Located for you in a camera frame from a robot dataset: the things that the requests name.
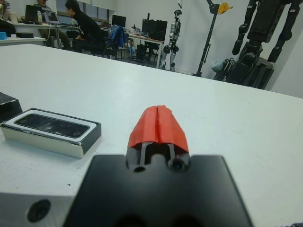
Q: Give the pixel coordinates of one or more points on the clear plastic bottle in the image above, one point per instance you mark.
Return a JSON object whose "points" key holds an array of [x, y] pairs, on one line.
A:
{"points": [[39, 16]]}

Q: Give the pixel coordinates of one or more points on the large black humanoid robot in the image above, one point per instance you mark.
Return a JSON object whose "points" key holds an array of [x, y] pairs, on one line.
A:
{"points": [[265, 19]]}

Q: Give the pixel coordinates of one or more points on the person in black shirt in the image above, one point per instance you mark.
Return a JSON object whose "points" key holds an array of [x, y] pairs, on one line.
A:
{"points": [[87, 26]]}

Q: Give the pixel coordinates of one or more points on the white office desk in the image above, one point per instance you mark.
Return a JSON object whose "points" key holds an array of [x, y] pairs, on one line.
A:
{"points": [[28, 41]]}

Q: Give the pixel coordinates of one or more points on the wide black monitor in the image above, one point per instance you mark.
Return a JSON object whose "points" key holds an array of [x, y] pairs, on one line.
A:
{"points": [[155, 29]]}

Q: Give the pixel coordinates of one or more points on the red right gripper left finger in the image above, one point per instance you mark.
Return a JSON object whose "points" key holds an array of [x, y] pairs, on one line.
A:
{"points": [[144, 130]]}

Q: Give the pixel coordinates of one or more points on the small blue object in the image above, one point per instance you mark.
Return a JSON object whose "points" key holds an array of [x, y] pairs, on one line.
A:
{"points": [[2, 36]]}

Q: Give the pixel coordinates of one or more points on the black gantry stand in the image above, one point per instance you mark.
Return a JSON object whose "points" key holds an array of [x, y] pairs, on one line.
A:
{"points": [[208, 45]]}

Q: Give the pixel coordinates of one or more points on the black computer tower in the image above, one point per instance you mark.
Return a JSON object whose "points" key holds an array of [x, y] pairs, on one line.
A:
{"points": [[140, 52]]}

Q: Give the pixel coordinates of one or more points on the partly seen seated person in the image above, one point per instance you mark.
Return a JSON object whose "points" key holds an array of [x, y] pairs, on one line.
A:
{"points": [[7, 27]]}

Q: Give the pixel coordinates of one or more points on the black box lid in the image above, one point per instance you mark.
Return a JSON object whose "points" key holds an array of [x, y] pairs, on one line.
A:
{"points": [[8, 108]]}

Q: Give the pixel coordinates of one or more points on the silver laptop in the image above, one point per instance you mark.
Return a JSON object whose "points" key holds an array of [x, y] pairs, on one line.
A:
{"points": [[53, 17]]}

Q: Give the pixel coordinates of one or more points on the black equipment cart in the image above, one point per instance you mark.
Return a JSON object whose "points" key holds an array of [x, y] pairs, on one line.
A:
{"points": [[258, 71]]}

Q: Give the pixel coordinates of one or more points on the white-lined black box base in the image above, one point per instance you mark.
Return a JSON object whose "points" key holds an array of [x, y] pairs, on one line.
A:
{"points": [[47, 144]]}

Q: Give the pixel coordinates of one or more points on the white desk with metal legs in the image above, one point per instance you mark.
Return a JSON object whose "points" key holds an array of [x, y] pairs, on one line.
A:
{"points": [[160, 54]]}

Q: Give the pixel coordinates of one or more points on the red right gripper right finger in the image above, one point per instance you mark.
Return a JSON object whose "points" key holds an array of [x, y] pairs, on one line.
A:
{"points": [[171, 130]]}

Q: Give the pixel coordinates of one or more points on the small silver humanoid robot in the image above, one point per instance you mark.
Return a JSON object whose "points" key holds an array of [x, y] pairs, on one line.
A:
{"points": [[172, 26]]}

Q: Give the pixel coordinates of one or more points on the pale green bag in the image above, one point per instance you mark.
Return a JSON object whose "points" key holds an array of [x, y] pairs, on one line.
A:
{"points": [[216, 66]]}

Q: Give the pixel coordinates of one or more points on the person in brown trousers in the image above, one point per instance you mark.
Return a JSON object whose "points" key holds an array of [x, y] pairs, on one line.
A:
{"points": [[41, 2]]}

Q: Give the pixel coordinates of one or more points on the flat black round object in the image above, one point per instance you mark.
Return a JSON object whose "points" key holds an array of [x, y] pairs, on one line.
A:
{"points": [[24, 35]]}

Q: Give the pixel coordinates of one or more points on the black slim camera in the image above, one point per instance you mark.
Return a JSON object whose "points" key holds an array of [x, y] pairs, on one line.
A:
{"points": [[52, 125]]}

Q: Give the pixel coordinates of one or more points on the small black monitor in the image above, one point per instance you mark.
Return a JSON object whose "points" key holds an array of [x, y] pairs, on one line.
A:
{"points": [[118, 20]]}

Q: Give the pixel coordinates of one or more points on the black office chair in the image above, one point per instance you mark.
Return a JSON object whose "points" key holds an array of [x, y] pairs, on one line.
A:
{"points": [[111, 50]]}

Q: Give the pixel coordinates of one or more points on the yellow hoist part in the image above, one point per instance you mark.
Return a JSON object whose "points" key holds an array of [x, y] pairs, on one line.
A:
{"points": [[223, 9]]}

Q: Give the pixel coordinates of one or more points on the blue jacket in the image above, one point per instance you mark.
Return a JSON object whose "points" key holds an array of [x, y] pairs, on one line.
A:
{"points": [[118, 35]]}

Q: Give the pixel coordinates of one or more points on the black laptop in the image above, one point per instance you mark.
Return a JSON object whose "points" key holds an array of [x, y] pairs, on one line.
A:
{"points": [[32, 13]]}

